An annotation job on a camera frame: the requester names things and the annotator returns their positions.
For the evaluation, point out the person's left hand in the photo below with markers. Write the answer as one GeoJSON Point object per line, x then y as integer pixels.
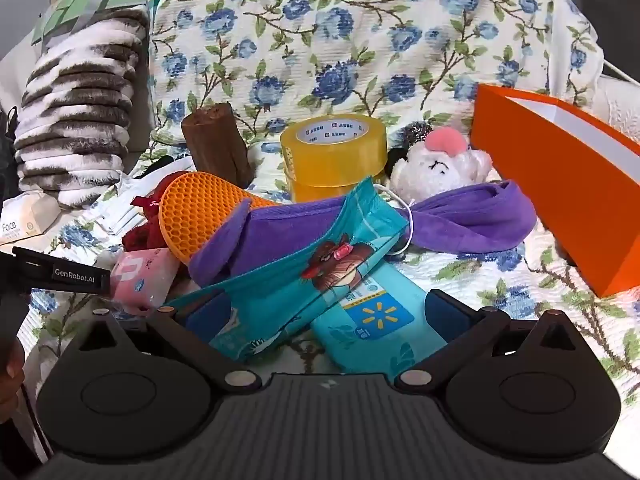
{"type": "Point", "coordinates": [10, 367]}

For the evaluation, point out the orange box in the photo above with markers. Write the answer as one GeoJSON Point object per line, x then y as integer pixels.
{"type": "Point", "coordinates": [550, 185]}

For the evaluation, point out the dark red plush toy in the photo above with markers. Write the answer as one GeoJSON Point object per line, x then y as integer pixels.
{"type": "Point", "coordinates": [142, 232]}

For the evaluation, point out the purple cloth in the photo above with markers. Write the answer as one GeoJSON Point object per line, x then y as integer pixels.
{"type": "Point", "coordinates": [475, 220]}

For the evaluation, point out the brown block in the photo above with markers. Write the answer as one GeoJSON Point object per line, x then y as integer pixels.
{"type": "Point", "coordinates": [215, 145]}

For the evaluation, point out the white plush toy pink nose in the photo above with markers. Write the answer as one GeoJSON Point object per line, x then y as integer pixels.
{"type": "Point", "coordinates": [440, 170]}

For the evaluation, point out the teal tissue packet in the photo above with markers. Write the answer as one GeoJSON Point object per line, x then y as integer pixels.
{"type": "Point", "coordinates": [390, 330]}

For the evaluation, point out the blue floral blanket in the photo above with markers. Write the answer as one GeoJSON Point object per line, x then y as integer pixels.
{"type": "Point", "coordinates": [325, 35]}

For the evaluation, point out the orange honeycomb pad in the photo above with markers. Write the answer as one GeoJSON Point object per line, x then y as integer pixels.
{"type": "Point", "coordinates": [195, 210]}

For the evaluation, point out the pink tissue packet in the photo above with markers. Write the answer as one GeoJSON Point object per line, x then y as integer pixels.
{"type": "Point", "coordinates": [140, 275]}

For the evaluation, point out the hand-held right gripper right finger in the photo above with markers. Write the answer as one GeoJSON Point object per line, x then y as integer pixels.
{"type": "Point", "coordinates": [445, 310]}

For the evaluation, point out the grey white striped plush pillow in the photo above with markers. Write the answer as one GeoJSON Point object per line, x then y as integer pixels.
{"type": "Point", "coordinates": [80, 110]}

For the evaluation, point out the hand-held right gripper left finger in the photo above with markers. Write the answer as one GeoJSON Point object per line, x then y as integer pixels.
{"type": "Point", "coordinates": [205, 317]}

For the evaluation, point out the yellow tape roll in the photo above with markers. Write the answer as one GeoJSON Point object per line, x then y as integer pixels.
{"type": "Point", "coordinates": [350, 170]}

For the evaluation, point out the white tissue pack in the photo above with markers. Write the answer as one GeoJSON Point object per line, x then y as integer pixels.
{"type": "Point", "coordinates": [27, 217]}

